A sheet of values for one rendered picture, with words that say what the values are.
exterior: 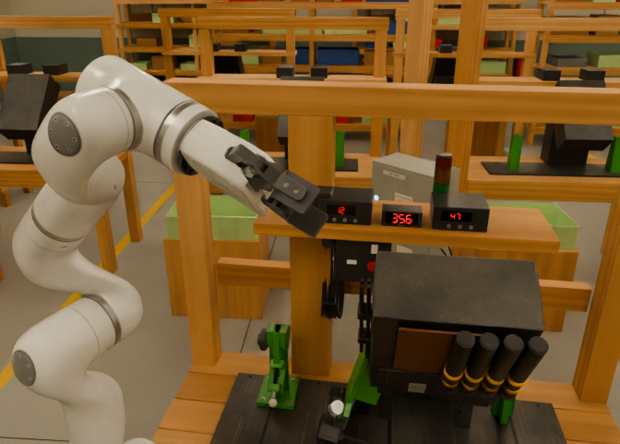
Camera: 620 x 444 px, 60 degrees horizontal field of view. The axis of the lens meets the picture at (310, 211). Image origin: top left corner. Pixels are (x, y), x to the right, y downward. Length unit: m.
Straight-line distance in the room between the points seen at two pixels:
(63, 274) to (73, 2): 11.72
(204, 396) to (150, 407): 1.36
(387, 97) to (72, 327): 1.07
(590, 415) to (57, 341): 1.72
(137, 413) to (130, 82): 2.83
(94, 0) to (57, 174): 11.74
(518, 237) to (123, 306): 1.12
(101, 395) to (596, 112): 1.42
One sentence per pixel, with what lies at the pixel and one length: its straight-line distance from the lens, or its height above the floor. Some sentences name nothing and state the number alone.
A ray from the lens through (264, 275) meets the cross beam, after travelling 1.98.
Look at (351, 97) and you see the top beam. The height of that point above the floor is 1.91.
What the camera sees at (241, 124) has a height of 0.24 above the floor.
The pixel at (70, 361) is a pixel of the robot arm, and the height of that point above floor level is 1.67.
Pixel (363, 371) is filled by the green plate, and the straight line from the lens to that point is 1.57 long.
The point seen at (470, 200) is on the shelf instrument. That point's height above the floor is 1.61.
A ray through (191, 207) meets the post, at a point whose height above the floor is 1.53.
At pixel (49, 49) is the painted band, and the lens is 12.93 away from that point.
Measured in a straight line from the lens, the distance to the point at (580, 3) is 8.74.
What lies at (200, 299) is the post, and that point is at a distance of 1.99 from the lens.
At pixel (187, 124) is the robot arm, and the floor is 2.07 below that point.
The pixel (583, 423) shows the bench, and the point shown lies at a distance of 2.11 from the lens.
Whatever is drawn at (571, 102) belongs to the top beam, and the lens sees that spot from 1.69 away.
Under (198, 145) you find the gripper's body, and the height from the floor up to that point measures 2.05.
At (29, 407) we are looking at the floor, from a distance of 3.62.
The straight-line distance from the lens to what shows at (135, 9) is 12.03.
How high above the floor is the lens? 2.21
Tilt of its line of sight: 23 degrees down
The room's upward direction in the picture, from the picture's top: straight up
